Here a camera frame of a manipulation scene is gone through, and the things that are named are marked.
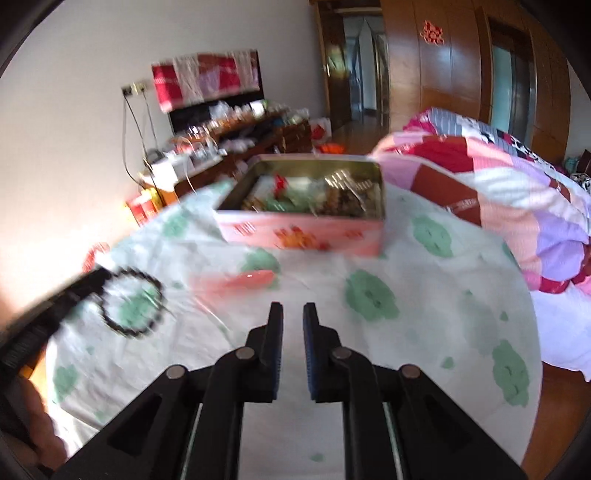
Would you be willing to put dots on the wall socket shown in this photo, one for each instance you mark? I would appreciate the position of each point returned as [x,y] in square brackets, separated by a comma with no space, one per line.
[134,88]

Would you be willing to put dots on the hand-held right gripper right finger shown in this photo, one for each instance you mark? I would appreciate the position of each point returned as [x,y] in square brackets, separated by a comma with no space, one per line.
[308,364]

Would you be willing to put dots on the patchwork television cover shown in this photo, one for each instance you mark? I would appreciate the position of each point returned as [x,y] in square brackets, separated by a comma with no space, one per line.
[203,78]

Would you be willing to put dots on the person's left hand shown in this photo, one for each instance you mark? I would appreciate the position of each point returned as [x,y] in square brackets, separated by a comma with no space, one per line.
[44,429]

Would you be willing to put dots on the wooden television cabinet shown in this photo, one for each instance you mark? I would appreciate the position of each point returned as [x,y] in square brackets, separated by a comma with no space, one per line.
[295,136]

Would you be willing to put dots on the white bed sheet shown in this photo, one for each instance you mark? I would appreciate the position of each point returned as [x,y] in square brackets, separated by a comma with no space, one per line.
[558,332]

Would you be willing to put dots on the green jewelry piece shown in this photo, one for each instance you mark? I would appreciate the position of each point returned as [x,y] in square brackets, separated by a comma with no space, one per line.
[288,203]

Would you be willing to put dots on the pile of plastic packets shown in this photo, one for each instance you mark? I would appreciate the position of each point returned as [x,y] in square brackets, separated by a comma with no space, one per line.
[231,122]

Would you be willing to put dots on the pink tin box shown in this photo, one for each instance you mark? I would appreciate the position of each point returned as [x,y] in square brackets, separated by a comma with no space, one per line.
[300,235]

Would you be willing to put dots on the patchwork quilt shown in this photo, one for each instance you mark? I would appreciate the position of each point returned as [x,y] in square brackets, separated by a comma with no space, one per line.
[485,184]

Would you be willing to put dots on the red white bag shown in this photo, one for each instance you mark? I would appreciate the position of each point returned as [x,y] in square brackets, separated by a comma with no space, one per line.
[321,131]

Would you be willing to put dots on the wooden door frame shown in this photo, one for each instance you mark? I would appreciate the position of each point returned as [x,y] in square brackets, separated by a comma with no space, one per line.
[332,69]

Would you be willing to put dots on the red paper decoration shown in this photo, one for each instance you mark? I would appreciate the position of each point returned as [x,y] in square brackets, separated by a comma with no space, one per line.
[431,33]

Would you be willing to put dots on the white green printed cloth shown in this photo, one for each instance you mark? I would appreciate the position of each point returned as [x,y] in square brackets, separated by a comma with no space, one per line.
[323,332]

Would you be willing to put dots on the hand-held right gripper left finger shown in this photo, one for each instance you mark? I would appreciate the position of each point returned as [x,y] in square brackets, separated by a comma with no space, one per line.
[277,364]

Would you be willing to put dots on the pink bangle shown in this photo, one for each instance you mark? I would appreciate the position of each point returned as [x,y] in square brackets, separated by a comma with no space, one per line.
[249,279]

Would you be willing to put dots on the white box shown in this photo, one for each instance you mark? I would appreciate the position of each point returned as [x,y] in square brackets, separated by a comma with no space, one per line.
[168,168]

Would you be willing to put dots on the wooden wardrobe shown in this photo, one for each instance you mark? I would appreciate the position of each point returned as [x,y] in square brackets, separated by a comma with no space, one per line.
[461,83]

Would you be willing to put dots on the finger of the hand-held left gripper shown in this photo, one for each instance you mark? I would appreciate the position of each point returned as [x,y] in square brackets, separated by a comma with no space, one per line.
[78,295]

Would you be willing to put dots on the black television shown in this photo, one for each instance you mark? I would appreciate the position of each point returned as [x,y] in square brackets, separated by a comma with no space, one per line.
[194,113]

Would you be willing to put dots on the red box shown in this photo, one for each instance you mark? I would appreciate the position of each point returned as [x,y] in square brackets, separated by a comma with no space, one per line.
[145,207]

